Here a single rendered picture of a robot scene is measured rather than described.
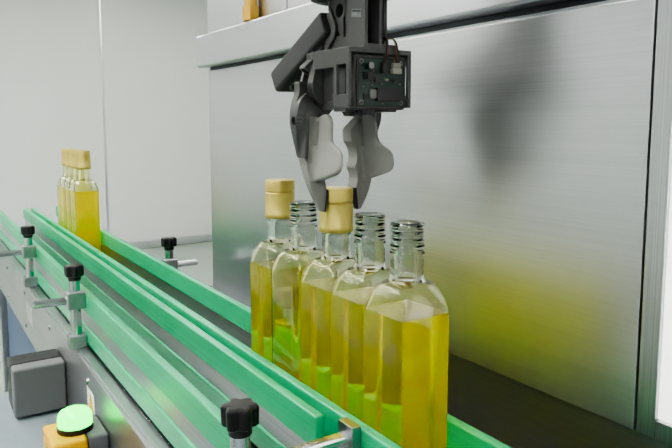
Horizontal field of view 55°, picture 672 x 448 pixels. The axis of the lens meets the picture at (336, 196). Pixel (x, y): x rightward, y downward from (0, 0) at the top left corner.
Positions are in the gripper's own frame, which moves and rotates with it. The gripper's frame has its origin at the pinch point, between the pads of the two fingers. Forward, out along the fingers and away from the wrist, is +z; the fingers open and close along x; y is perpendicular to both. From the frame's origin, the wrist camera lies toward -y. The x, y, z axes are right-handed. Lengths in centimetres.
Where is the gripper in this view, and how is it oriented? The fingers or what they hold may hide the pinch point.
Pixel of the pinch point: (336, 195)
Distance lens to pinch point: 65.0
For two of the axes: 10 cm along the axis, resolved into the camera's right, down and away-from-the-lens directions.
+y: 5.6, 0.9, -8.3
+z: 0.0, 9.9, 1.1
